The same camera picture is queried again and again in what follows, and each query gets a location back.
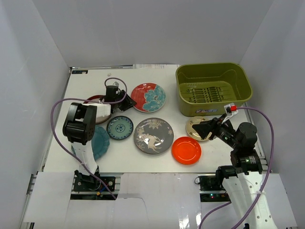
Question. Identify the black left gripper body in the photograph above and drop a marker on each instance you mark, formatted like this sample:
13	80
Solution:
123	100

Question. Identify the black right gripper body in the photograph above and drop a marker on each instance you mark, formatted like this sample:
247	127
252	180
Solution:
223	131

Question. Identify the red plate with teal flower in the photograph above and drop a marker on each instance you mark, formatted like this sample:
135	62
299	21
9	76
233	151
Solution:
149	97

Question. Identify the grey plate with deer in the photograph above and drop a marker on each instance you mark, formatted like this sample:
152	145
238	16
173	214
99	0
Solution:
153	136

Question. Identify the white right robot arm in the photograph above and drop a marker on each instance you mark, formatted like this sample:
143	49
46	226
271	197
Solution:
243	180

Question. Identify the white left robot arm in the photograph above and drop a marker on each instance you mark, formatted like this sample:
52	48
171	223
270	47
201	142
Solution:
80	122

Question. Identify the olive green plastic bin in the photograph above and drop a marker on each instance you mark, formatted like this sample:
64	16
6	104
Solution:
204	89

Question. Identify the blue patterned small plate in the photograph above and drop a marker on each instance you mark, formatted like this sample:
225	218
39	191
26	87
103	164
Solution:
119	127

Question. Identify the dark red rimmed cream plate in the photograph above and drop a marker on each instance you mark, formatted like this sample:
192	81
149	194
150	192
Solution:
94	97

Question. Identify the orange plate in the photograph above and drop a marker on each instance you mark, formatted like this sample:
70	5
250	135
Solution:
186	150

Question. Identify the white papers at back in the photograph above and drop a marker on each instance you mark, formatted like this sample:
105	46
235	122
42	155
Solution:
155	66

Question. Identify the dark label sticker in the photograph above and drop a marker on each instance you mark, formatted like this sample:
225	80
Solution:
79	72

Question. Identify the teal scalloped plate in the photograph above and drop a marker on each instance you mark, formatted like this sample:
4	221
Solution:
100	143

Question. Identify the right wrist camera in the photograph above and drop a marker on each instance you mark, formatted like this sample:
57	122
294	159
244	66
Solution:
230	111

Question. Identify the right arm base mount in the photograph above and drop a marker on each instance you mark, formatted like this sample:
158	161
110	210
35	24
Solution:
210	190

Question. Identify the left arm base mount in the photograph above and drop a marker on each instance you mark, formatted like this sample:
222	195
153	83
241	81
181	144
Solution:
86	187

